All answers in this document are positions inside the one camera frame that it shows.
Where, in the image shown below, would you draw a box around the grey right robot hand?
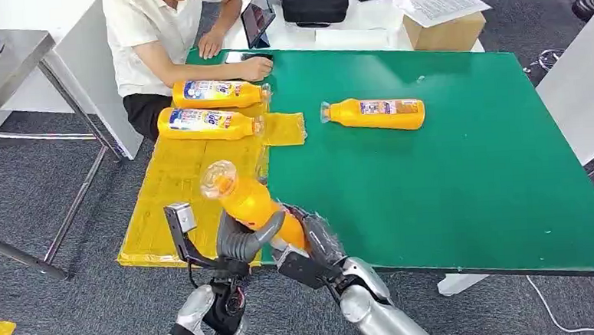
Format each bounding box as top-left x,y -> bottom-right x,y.
270,200 -> 353,293

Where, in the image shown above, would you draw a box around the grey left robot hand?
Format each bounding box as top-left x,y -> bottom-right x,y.
214,207 -> 289,267

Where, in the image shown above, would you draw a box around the person's left hand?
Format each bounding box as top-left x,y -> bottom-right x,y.
196,27 -> 228,61

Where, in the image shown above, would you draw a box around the person's right hand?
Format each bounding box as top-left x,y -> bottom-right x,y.
237,54 -> 277,84

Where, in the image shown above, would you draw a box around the orange drink bottle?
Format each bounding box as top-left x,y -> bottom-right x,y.
198,156 -> 310,257
156,102 -> 268,146
170,75 -> 274,113
319,94 -> 427,136

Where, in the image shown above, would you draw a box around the black smartphone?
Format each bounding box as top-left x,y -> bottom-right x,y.
223,49 -> 275,66

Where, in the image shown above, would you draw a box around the black tablet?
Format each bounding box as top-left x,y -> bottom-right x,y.
239,0 -> 278,51

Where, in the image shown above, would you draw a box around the small yellow plastic sheet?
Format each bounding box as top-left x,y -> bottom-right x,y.
262,110 -> 309,149

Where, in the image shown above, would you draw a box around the person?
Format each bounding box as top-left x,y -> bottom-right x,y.
102,0 -> 279,146

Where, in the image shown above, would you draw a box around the black carrying bag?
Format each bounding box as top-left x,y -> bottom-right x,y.
281,0 -> 352,30

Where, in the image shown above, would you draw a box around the green table mat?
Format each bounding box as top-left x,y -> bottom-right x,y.
183,28 -> 594,300

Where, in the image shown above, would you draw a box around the white table leg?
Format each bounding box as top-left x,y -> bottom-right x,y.
436,271 -> 491,298

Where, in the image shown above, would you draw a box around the brown cardboard box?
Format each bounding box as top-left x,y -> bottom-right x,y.
402,9 -> 489,56

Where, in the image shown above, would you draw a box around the printed paper sheets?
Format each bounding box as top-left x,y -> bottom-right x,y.
399,0 -> 494,30

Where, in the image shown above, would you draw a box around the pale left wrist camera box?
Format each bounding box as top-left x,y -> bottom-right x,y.
162,198 -> 253,284

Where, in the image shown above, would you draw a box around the white floor cable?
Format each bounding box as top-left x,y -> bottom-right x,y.
525,271 -> 594,335

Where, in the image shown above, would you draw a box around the coiled cable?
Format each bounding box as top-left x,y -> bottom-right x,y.
522,47 -> 569,76

